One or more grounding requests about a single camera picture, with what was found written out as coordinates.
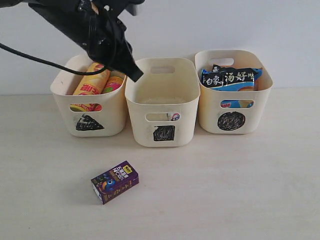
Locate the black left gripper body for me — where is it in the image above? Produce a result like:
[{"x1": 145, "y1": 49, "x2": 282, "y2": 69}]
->
[{"x1": 72, "y1": 9, "x2": 134, "y2": 68}]

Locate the pink Lays chips can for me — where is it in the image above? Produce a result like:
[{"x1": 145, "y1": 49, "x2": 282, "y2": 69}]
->
[{"x1": 101, "y1": 75, "x2": 125, "y2": 95}]

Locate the yellow Lays chips can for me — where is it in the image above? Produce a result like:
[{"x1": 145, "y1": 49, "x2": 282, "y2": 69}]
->
[{"x1": 69, "y1": 61, "x2": 111, "y2": 112}]

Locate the blue white milk carton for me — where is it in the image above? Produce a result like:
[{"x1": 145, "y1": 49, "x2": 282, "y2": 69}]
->
[{"x1": 147, "y1": 112, "x2": 181, "y2": 122}]

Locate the orange noodle packet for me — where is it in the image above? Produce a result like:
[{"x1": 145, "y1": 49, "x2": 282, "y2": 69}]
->
[{"x1": 212, "y1": 64, "x2": 235, "y2": 73}]

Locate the blue noodle packet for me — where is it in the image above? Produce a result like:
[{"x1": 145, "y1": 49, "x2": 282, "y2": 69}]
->
[{"x1": 200, "y1": 67, "x2": 263, "y2": 92}]

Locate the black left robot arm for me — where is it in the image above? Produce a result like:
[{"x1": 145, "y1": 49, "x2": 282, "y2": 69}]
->
[{"x1": 26, "y1": 0, "x2": 144, "y2": 82}]

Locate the cream bin triangle mark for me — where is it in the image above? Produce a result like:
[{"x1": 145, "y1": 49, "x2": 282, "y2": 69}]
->
[{"x1": 49, "y1": 53, "x2": 129, "y2": 138}]

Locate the cream bin square mark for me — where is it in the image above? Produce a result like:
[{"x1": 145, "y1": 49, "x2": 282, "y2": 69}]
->
[{"x1": 124, "y1": 57, "x2": 201, "y2": 148}]

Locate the cream bin circle mark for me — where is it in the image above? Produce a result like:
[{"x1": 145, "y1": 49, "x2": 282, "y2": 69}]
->
[{"x1": 194, "y1": 49, "x2": 274, "y2": 135}]

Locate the purple juice box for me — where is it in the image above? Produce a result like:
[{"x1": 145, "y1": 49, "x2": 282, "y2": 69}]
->
[{"x1": 91, "y1": 161, "x2": 140, "y2": 205}]

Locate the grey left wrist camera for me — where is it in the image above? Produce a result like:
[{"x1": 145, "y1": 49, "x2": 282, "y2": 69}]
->
[{"x1": 118, "y1": 0, "x2": 145, "y2": 16}]

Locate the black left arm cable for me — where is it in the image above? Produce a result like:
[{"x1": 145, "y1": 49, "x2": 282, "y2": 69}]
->
[{"x1": 0, "y1": 4, "x2": 118, "y2": 76}]

